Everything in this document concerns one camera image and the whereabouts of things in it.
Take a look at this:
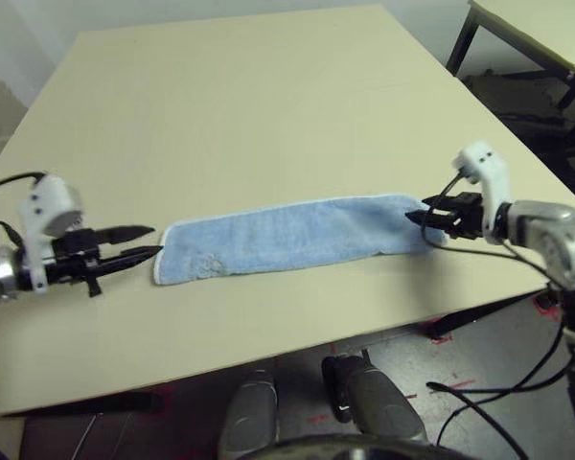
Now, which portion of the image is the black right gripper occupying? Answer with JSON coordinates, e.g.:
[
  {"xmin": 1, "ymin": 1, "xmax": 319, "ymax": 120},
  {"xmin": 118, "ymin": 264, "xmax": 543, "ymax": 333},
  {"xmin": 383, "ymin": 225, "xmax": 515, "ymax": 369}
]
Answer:
[{"xmin": 404, "ymin": 191, "xmax": 488, "ymax": 241}]

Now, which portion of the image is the dark robot torso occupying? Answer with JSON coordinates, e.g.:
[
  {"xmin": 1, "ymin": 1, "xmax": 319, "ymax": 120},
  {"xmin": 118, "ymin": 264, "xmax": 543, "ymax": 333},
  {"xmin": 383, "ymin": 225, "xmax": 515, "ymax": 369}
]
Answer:
[{"xmin": 239, "ymin": 433, "xmax": 466, "ymax": 460}]

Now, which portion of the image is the black table foot bar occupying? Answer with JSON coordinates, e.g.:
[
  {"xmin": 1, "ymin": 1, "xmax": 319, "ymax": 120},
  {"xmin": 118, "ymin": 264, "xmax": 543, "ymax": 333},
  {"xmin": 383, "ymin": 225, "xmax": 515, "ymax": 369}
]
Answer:
[{"xmin": 429, "ymin": 291, "xmax": 533, "ymax": 337}]

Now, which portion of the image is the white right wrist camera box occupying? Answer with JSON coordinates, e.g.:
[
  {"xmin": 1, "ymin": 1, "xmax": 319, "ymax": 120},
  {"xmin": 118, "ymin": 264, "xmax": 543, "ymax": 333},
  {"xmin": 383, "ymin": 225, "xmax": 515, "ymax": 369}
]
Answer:
[{"xmin": 452, "ymin": 139, "xmax": 513, "ymax": 245}]

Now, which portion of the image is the black loose cable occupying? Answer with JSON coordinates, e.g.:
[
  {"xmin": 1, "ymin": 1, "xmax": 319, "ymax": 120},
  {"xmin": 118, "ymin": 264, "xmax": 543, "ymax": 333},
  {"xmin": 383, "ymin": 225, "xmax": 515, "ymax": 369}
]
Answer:
[{"xmin": 425, "ymin": 320, "xmax": 575, "ymax": 460}]

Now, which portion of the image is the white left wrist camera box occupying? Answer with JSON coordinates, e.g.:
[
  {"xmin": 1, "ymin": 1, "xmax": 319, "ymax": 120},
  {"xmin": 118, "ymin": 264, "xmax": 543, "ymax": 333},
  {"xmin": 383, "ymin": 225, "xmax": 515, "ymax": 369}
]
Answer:
[{"xmin": 19, "ymin": 173, "xmax": 85, "ymax": 294}]

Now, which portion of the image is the light blue embroidered towel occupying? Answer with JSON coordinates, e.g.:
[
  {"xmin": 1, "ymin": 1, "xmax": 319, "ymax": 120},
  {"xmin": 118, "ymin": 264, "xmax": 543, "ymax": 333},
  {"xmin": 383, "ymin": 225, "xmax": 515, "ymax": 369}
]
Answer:
[{"xmin": 151, "ymin": 191, "xmax": 449, "ymax": 288}]

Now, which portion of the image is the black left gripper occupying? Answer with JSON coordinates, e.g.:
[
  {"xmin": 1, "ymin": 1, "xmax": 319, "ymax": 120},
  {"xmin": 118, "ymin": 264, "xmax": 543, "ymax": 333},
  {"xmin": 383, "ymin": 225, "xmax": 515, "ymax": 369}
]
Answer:
[{"xmin": 42, "ymin": 223, "xmax": 165, "ymax": 299}]

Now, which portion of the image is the black left camera cable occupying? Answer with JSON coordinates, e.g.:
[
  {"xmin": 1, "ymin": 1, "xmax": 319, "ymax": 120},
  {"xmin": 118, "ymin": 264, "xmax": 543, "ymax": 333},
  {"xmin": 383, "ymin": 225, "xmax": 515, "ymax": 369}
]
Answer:
[{"xmin": 0, "ymin": 171, "xmax": 47, "ymax": 250}]

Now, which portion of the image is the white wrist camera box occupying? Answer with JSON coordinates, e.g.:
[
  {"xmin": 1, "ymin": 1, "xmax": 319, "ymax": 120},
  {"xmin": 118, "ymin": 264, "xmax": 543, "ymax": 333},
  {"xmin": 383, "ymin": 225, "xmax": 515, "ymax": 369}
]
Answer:
[
  {"xmin": 452, "ymin": 139, "xmax": 513, "ymax": 245},
  {"xmin": 19, "ymin": 173, "xmax": 85, "ymax": 294}
]

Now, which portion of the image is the beige table with black frame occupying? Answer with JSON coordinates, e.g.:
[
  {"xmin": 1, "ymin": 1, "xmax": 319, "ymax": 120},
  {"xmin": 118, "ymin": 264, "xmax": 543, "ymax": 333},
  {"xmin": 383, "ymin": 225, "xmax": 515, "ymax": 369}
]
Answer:
[{"xmin": 446, "ymin": 0, "xmax": 575, "ymax": 145}]

